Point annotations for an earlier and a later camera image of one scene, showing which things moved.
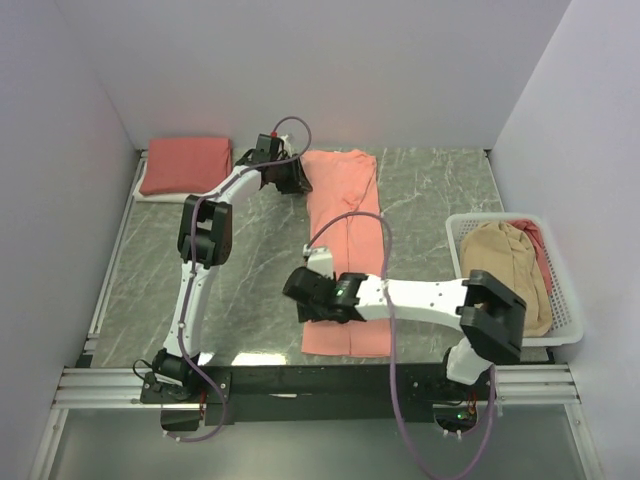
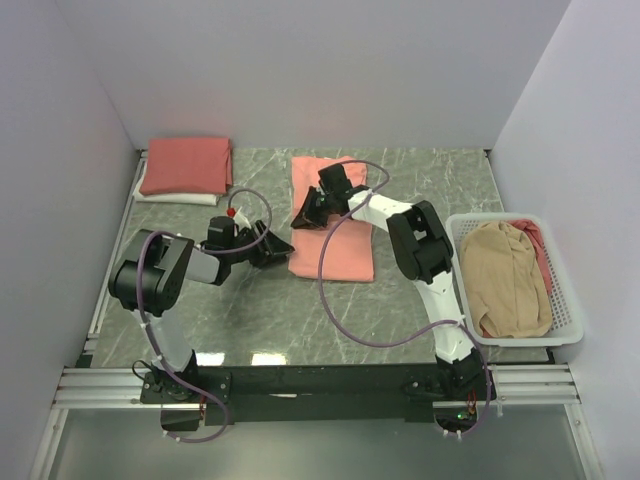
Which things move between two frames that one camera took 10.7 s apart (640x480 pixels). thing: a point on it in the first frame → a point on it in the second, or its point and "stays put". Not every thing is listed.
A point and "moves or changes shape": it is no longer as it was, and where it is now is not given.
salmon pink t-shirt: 343,214 moves or changes shape
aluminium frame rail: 516,386 stays put
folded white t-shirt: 155,198 stays put
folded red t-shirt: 177,165 stays put
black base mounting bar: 310,395 stays put
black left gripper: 298,182 → 271,250
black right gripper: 305,314 → 306,218
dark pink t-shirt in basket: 539,242 stays put
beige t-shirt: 505,253 stays put
